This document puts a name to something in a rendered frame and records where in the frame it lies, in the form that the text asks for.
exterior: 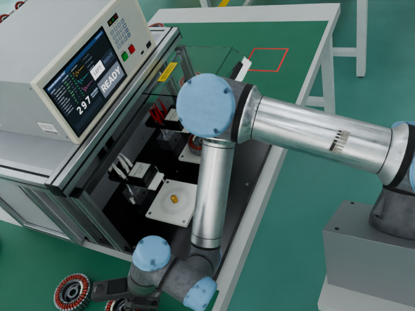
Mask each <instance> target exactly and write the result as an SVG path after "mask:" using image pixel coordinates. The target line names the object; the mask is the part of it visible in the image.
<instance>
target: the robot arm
mask: <svg viewBox="0 0 415 311"><path fill-rule="evenodd" d="M176 108H177V115H178V118H179V120H180V122H181V124H182V125H183V127H184V128H185V129H186V130H187V131H189V132H190V133H191V134H193V135H196V136H199V137H201V138H202V139H203V145H202V151H201V160H200V166H199V175H198V185H197V190H196V200H195V209H194V215H193V224H192V230H191V241H190V250H189V254H188V257H187V258H186V259H185V261H182V260H180V259H179V258H177V257H176V256H174V255H173V254H171V253H170V246H169V245H168V243H167V241H166V240H165V239H163V238H162V237H159V236H147V237H145V238H143V239H142V240H141V241H139V242H138V244H137V246H136V249H135V250H134V252H133V256H132V263H131V266H130V270H129V273H128V276H126V277H121V278H114V279H109V280H102V281H95V282H94V283H93V290H92V294H91V299H92V300H93V301H94V302H104V301H111V300H116V299H124V298H125V302H124V310H125V311H132V310H133V309H140V310H147V311H149V310H152V311H154V310H155V311H157V309H158V307H159V301H160V297H161V294H162V292H163V291H164V292H166V293H167V294H169V295H170V296H172V297H173V298H175V299H176V300H178V301H180V302H181V303H183V304H184V306H185V307H189V308H191V309H193V310H194V311H204V310H205V309H206V307H207V306H208V303H209V302H210V300H211V299H212V297H213V295H214V293H215V291H216V289H217V283H216V282H215V281H214V280H212V276H213V274H214V272H215V271H216V270H217V268H218V266H219V265H220V261H221V257H222V253H221V249H220V245H221V240H222V232H223V227H224V218H225V210H226V205H227V197H228V189H229V184H230V176H231V171H232V162H233V154H234V149H235V144H236V143H238V144H241V143H243V142H245V141H246V140H248V139H253V140H256V141H260V142H264V143H267V144H271V145H274V146H278V147H282V148H285V149H289V150H292V151H296V152H300V153H303V154H307V155H309V156H314V157H318V158H320V159H324V160H329V161H331V162H335V163H338V164H342V165H346V166H349V167H353V168H357V169H360V170H364V171H367V172H371V173H375V174H377V175H378V177H379V178H380V180H381V182H382V183H383V186H382V191H381V193H380V195H379V196H378V198H377V200H376V202H375V204H374V206H373V208H372V210H371V212H370V216H369V224H370V225H371V226H372V227H373V228H375V229H377V230H379V231H381V232H383V233H386V234H389V235H392V236H396V237H398V238H403V239H409V240H413V241H415V121H410V122H409V121H400V122H395V123H394V124H393V125H392V127H391V128H387V127H384V126H380V125H375V124H372V123H367V122H363V121H360V120H356V119H353V118H348V117H344V116H341V115H337V114H332V113H329V112H324V111H321V110H317V109H313V108H310V107H305V106H301V105H298V104H293V103H290V102H286V101H281V100H278V99H274V98H271V97H267V96H263V95H262V94H261V93H260V91H259V90H258V88H257V86H256V85H251V84H248V83H244V82H241V81H236V80H233V79H231V78H228V77H220V76H218V75H215V74H212V73H203V74H200V75H197V76H195V77H193V78H191V79H189V80H188V81H187V82H186V83H185V84H184V85H183V86H182V88H181V89H180V91H179V94H178V96H177V103H176Z"/></svg>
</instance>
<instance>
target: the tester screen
mask: <svg viewBox="0 0 415 311"><path fill-rule="evenodd" d="M110 48H111V46H110V44H109V42H108V40H107V39H106V37H105V35H104V33H103V31H102V30H101V31H100V32H99V33H98V34H97V35H96V37H95V38H94V39H93V40H92V41H91V42H90V43H89V44H88V45H87V47H86V48H85V49H84V50H83V51H82V52H81V53H79V55H78V56H77V57H76V58H75V59H74V60H73V61H72V62H71V63H70V65H69V66H68V67H67V68H66V69H65V70H64V71H63V72H62V73H61V74H60V75H59V76H58V77H57V78H56V79H55V80H54V81H53V82H52V84H51V85H50V86H49V87H48V88H47V89H46V90H47V92H48V93H49V94H50V96H51V97H52V98H53V100H54V102H55V103H56V104H57V106H58V107H59V108H60V110H61V111H62V113H63V114H64V115H65V117H66V118H67V120H68V121H69V122H70V124H71V125H72V126H73V128H74V130H75V131H76V132H77V134H78V135H79V134H80V132H81V131H82V129H84V127H85V126H86V125H87V123H88V122H89V121H90V120H91V118H92V117H93V116H94V114H95V113H96V112H97V111H98V110H99V108H100V107H101V106H102V105H103V103H104V102H105V101H106V99H107V98H108V97H109V96H110V95H111V93H112V92H113V90H115V88H116V87H117V85H118V84H119V83H120V82H121V81H122V79H123V78H124V77H125V74H124V76H123V77H122V78H121V79H120V81H119V82H118V83H117V84H116V85H115V87H114V88H113V89H112V91H111V92H110V93H109V94H108V96H107V97H106V98H105V97H104V96H103V94H102V92H101V90H100V89H99V87H98V85H97V84H98V83H99V82H100V80H101V79H102V78H103V76H105V74H106V73H107V72H108V71H109V69H110V68H111V67H112V66H113V65H114V64H115V63H116V61H117V58H116V56H115V54H114V52H113V50H112V48H111V50H112V52H113V54H114V56H115V58H114V59H113V60H112V62H111V63H110V64H109V65H108V66H107V67H106V68H105V70H104V71H103V72H102V73H101V74H100V76H99V77H98V78H97V79H96V80H94V78H93V76H92V74H91V73H90V71H91V70H92V69H93V67H94V66H95V65H96V64H97V63H98V62H99V61H100V60H101V58H102V57H103V56H104V55H105V54H106V52H107V51H108V50H110ZM122 71H123V70H122ZM123 72H124V71H123ZM88 94H89V95H90V98H91V99H92V100H93V101H92V103H91V104H90V105H89V106H88V107H87V108H86V110H85V111H84V113H82V114H81V116H79V114H78V113H77V111H76V108H77V107H78V106H79V105H80V104H81V103H82V101H83V100H84V99H85V98H86V97H87V95H88ZM99 96H101V98H102V101H101V103H100V104H99V105H98V106H97V108H96V109H95V110H94V111H93V113H92V114H91V115H90V116H89V117H88V119H87V120H86V122H85V123H84V124H83V125H82V126H81V128H80V129H79V130H77V129H76V128H75V126H76V124H77V123H78V122H79V121H80V119H81V118H82V117H83V116H84V115H85V114H86V112H87V111H88V109H89V108H90V107H91V106H92V105H93V104H94V102H95V101H96V100H97V98H98V97H99Z"/></svg>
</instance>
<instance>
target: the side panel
mask: <svg viewBox="0 0 415 311"><path fill-rule="evenodd" d="M0 207H1V208H2V209H4V210H5V211H6V212H7V213H8V214H9V215H10V216H11V217H12V218H13V219H15V220H16V221H17V222H18V223H19V224H21V225H22V226H23V227H24V228H28V229H30V230H33V231H37V232H39V233H43V234H46V235H49V236H52V237H55V238H58V239H62V240H64V241H68V242H70V243H74V244H78V245H79V246H81V245H82V244H83V243H82V241H85V238H83V240H82V241H81V240H79V239H78V238H77V237H76V236H75V235H74V234H73V233H72V232H71V231H70V230H69V229H68V228H67V227H66V225H65V224H64V223H63V222H62V221H61V220H60V219H59V218H58V217H57V216H56V215H55V214H54V213H53V212H52V211H51V210H50V209H49V208H48V207H47V206H46V205H45V204H44V203H43V202H42V200H41V199H40V198H39V197H38V196H37V195H36V194H35V193H34V192H33V191H32V190H31V189H30V188H26V187H23V186H18V185H13V184H10V183H6V182H3V181H0Z"/></svg>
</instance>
